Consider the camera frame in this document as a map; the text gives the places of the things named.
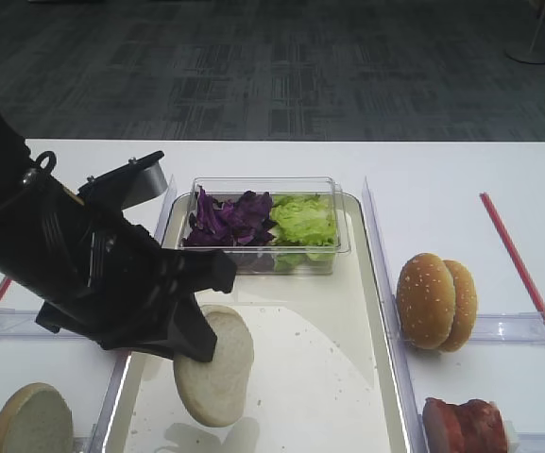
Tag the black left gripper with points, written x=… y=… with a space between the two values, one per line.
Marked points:
x=110 y=281

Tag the bun bottom half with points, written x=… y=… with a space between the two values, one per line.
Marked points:
x=215 y=392

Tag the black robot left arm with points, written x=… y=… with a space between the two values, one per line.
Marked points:
x=19 y=172

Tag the green lettuce leaves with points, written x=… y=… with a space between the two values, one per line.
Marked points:
x=303 y=221

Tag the red meat slices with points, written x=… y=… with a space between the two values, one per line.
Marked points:
x=474 y=426

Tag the white pusher block meat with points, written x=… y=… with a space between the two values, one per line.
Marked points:
x=511 y=436

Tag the purple cabbage leaves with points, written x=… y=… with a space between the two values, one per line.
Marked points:
x=239 y=223

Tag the clear plastic salad box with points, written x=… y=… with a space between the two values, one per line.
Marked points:
x=224 y=188

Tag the white metal tray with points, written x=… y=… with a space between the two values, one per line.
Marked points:
x=321 y=379

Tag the long clear left divider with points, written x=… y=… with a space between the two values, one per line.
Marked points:
x=110 y=430

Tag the long clear divider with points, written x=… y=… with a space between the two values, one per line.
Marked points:
x=110 y=430
x=412 y=428

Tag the thin bun bottom slice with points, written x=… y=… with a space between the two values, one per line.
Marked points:
x=36 y=418

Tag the long clear right divider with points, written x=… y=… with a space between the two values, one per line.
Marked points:
x=412 y=428

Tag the sesame bun top front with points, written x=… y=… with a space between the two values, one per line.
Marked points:
x=426 y=301

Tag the sesame bun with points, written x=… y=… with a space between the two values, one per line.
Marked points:
x=426 y=301
x=466 y=306

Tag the sesame bun top rear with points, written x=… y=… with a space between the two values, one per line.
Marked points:
x=466 y=306

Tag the right red strip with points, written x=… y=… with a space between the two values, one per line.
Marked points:
x=514 y=254

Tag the white floor stand base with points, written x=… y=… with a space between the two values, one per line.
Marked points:
x=532 y=53

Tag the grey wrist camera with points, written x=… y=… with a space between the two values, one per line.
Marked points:
x=132 y=184

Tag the clear rail near tomato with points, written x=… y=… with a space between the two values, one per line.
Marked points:
x=21 y=325

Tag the clear rail right bun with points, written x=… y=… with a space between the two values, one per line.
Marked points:
x=523 y=328

